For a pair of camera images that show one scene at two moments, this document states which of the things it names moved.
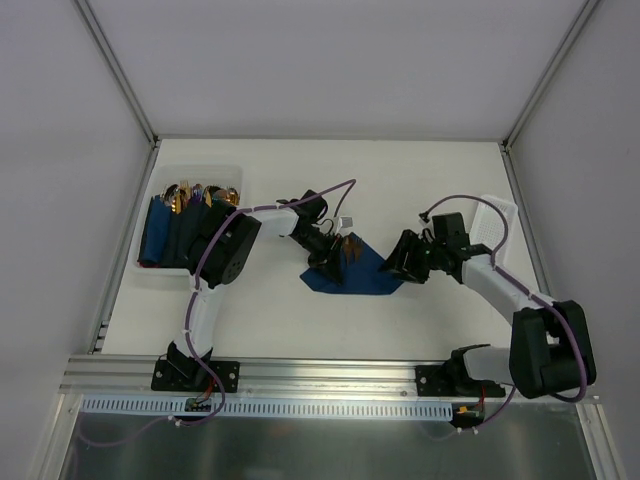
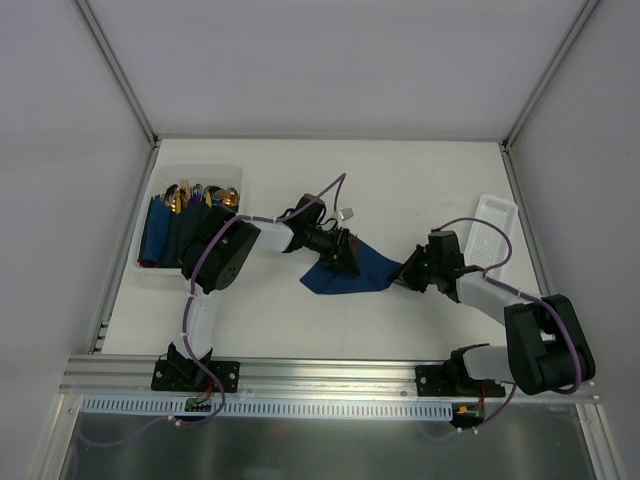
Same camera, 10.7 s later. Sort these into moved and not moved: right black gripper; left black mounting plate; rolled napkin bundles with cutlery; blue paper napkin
Moved: right black gripper
Not moved: left black mounting plate; rolled napkin bundles with cutlery; blue paper napkin
